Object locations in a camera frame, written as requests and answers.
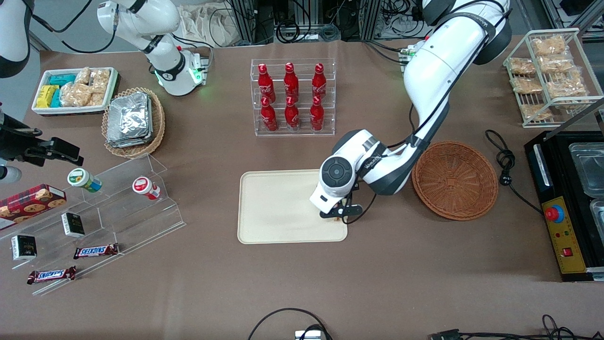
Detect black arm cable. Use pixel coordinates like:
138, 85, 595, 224
343, 0, 513, 225
30, 0, 118, 54

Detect black coiled cable bundle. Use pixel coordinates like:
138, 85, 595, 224
275, 0, 341, 44

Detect clear bag fried snacks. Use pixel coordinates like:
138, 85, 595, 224
547, 71, 588, 98
520, 104, 554, 121
509, 58, 537, 76
531, 35, 567, 57
539, 55, 574, 73
512, 77, 544, 94

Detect black appliance housing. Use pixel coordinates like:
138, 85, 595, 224
524, 129, 604, 282

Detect aluminium frame corner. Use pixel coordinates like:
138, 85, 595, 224
519, 0, 604, 34

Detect red emergency stop button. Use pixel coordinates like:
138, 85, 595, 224
545, 204, 566, 224

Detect red cola bottle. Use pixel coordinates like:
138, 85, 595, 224
284, 62, 300, 102
309, 96, 326, 132
260, 96, 278, 132
311, 63, 327, 101
258, 63, 276, 102
284, 96, 301, 131

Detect black looped cable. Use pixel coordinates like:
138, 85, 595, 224
247, 308, 334, 340

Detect cream plastic tray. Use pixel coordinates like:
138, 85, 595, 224
237, 169, 348, 245

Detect white wire rack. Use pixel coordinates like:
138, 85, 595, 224
503, 28, 604, 128

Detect small black white box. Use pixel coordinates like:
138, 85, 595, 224
61, 212, 86, 238
11, 235, 38, 261

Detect black power cable with plug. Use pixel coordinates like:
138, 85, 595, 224
485, 129, 543, 214

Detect grey metal bar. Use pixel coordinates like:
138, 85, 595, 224
556, 96, 604, 131

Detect clear acrylic bottle rack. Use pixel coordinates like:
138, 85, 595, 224
251, 58, 336, 137

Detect white power strip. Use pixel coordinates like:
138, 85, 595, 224
377, 13, 426, 39

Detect small steel pan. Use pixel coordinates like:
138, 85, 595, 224
590, 198, 604, 233

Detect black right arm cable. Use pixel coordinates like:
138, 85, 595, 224
30, 0, 118, 54

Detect brown wicker basket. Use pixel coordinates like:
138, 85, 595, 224
412, 141, 499, 221

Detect red lid yogurt cup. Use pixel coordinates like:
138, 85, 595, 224
132, 176, 161, 201

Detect white rectangular snack bin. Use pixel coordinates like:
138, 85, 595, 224
32, 67, 119, 116

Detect silver foil pouch stack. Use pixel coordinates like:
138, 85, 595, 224
107, 92, 154, 148

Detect green lid yogurt cup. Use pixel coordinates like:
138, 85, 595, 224
67, 168, 103, 193

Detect yellow snack packet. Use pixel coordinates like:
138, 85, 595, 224
36, 85, 60, 109

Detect black cable with connector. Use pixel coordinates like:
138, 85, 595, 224
428, 314, 604, 340

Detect red plaid cookie box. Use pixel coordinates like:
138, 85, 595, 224
0, 184, 67, 231

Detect yellow control panel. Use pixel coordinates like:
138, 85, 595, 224
541, 196, 588, 275

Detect large steel pan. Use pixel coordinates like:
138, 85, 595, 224
568, 142, 604, 198

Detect snickers chocolate bar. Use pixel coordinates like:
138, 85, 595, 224
73, 243, 120, 260
27, 266, 77, 285

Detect aluminium frame post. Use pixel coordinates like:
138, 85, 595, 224
361, 0, 383, 41
230, 0, 266, 46

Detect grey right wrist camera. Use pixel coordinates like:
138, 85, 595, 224
0, 165, 22, 184

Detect white cloth bag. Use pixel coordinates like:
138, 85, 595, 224
178, 4, 246, 48

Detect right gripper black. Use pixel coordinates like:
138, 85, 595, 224
0, 112, 85, 167

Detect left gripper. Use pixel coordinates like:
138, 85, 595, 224
319, 186, 363, 224

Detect light tan wicker basket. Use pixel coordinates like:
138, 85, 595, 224
101, 87, 166, 159

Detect clear acrylic stepped shelf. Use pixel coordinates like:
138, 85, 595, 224
0, 153, 186, 297

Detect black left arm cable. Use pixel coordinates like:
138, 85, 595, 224
343, 0, 513, 225

